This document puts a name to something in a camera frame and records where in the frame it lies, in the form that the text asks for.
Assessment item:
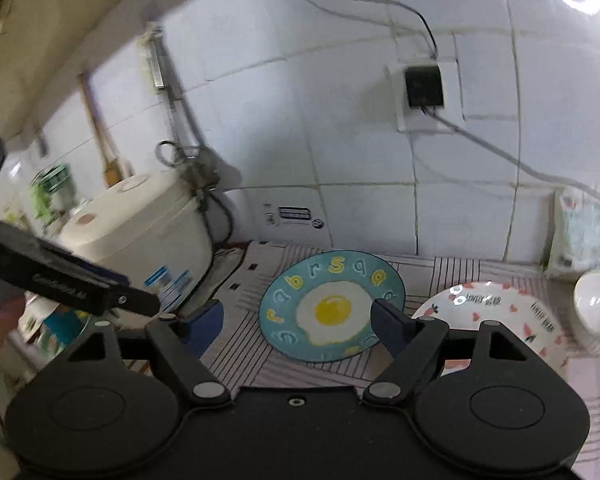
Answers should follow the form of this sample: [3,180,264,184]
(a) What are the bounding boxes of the white plate with pink hearts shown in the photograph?
[411,281,571,378]

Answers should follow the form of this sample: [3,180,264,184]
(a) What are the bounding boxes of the rice cooker power cord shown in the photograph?
[200,185,237,253]

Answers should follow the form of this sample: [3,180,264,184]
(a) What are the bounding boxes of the black cable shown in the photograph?
[430,108,600,203]
[267,0,439,61]

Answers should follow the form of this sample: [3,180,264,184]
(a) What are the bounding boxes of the beige range hood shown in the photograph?
[0,0,291,138]

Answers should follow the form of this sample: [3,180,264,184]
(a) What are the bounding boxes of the hanging wooden spatula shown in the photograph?
[79,72,132,187]

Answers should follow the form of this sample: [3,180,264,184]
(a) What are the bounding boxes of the white ribbed bowl black rim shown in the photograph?
[572,269,600,357]

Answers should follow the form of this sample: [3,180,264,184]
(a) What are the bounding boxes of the black power adapter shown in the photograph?
[404,64,446,110]

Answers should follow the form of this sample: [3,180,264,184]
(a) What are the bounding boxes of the striped table cloth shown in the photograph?
[115,242,600,480]

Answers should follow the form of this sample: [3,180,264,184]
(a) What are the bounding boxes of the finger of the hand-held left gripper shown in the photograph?
[105,282,162,318]

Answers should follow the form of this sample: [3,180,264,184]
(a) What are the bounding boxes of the wall sticker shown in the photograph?
[262,202,327,232]

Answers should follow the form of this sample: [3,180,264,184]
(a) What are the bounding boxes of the blue fried egg plate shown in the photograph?
[258,250,407,365]

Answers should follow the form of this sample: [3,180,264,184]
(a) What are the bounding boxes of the white rice cooker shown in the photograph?
[59,170,216,312]

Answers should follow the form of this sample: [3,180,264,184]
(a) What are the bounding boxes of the green item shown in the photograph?
[29,164,77,223]

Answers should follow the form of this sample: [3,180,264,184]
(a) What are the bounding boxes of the teal container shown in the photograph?
[34,307,97,357]

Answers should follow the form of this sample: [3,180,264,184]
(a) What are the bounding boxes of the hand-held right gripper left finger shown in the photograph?
[67,300,232,407]

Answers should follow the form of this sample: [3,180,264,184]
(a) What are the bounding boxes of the hanging scissors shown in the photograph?
[155,139,202,170]

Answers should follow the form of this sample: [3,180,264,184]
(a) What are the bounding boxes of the hanging metal utensil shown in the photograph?
[140,22,216,191]

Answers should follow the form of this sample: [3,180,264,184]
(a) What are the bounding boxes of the white wall socket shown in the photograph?
[385,57,466,135]

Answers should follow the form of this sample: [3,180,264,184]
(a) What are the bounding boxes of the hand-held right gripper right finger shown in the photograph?
[362,297,529,407]

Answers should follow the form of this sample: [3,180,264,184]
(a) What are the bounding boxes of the white plastic bag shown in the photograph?
[545,187,600,281]

